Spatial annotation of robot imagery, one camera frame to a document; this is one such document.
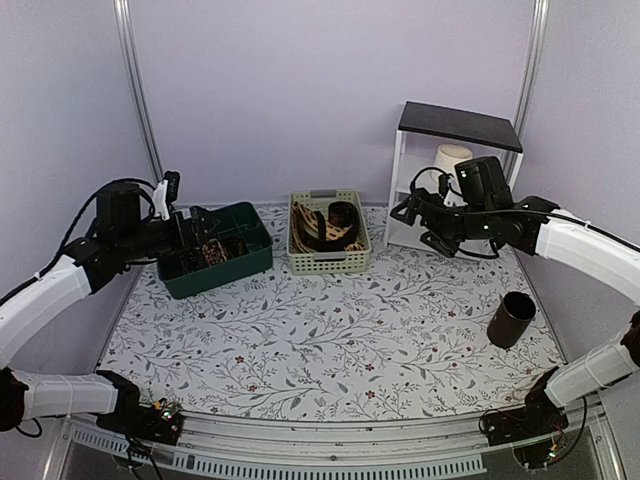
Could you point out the tan black patterned tie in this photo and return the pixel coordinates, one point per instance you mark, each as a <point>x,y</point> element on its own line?
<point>310,225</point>

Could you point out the cream ceramic mug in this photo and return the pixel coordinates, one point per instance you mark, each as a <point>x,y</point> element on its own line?
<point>449,155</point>

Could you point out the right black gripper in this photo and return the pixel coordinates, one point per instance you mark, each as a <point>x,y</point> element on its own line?
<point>418,198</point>

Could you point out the dark brown cylinder cup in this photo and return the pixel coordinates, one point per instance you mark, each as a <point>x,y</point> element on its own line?
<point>515,312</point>

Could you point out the dark red patterned tie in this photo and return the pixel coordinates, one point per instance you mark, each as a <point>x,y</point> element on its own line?
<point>345,220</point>

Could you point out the left aluminium frame post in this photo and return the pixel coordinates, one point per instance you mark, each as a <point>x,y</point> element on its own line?
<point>126,35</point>

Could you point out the white shelf with black top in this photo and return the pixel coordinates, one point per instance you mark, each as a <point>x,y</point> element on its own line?
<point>456,126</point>

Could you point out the right aluminium frame post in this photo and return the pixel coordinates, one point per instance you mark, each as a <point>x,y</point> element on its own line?
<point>533,58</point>

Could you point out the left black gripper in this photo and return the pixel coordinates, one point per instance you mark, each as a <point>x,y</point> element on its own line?
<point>197,236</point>

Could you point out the floral white table mat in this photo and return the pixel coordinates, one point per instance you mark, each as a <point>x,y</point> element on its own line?
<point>405,339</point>

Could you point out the aluminium frame post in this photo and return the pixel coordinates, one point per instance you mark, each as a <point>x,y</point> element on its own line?
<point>126,35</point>
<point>533,58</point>

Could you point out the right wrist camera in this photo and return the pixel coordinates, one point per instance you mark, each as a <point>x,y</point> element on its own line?
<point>451,197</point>

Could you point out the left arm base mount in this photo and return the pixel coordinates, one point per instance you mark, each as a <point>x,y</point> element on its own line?
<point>160,422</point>

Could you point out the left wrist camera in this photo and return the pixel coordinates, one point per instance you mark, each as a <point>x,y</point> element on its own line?
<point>164,194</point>

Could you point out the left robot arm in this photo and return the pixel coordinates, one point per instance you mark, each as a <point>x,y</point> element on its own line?
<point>135,223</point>

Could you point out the aluminium front rail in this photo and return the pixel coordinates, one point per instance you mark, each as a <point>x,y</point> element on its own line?
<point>219,447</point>

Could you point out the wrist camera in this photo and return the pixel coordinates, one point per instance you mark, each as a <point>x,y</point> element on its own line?
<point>451,197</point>
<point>164,194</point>

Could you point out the tan patterned rolled tie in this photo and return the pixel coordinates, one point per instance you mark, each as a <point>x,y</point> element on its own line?
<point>213,253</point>

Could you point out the dark green divided organizer box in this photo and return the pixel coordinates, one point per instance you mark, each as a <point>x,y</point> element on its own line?
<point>240,219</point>

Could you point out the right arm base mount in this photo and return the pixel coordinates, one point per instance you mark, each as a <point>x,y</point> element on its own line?
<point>531,420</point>

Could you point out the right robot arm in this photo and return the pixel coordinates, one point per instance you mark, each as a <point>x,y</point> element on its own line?
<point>537,227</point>

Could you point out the black white dotted rolled tie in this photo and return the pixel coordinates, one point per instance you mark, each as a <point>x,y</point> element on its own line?
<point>192,260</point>

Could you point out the beige plastic slotted basket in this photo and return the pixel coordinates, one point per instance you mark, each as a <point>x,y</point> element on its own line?
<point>327,232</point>

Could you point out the dark brown rolled tie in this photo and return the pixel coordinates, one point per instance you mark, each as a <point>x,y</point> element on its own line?
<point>235,247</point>

